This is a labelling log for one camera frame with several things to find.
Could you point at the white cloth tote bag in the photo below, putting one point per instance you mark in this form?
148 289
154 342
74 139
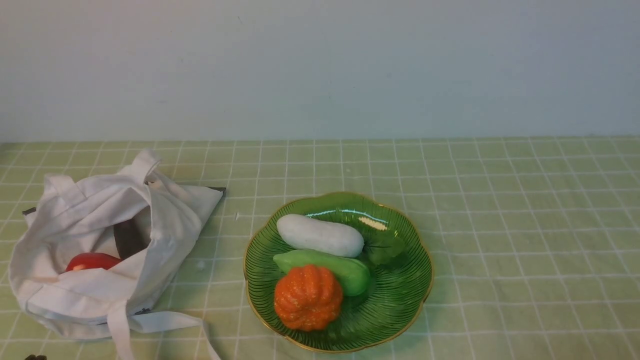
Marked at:
77 217

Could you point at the white radish vegetable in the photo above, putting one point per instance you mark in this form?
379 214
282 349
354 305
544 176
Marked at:
303 232

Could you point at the green glass plate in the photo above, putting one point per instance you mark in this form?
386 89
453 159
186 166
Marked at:
400 266

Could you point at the green cucumber vegetable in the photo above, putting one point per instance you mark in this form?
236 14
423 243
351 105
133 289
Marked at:
353 275

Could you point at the orange pumpkin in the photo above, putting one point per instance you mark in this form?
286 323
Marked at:
308 298

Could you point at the green checkered tablecloth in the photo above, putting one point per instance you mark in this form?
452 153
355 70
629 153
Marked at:
535 241

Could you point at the red tomato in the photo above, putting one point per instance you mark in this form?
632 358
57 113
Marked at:
92 260

